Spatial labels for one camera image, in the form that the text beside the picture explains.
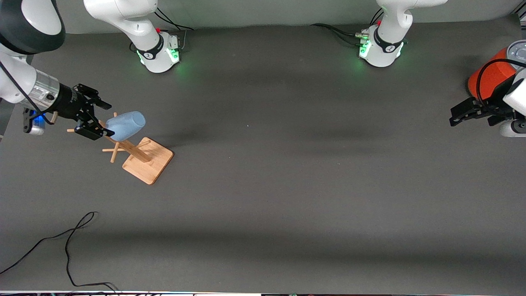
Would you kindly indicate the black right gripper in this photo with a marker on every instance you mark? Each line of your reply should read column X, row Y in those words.
column 69, row 102

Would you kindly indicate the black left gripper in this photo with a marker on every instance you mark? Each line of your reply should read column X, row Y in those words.
column 491, row 108

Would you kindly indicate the light blue plastic cup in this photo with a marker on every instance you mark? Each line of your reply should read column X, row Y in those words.
column 127, row 123

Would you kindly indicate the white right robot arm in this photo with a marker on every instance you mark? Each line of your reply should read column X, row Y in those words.
column 146, row 24

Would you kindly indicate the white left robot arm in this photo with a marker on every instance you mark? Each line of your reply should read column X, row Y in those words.
column 388, row 24

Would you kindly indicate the wooden cup rack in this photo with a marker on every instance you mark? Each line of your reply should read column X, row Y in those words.
column 148, row 164

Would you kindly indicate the orange can with grey lid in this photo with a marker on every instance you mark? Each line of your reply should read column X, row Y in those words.
column 491, row 76

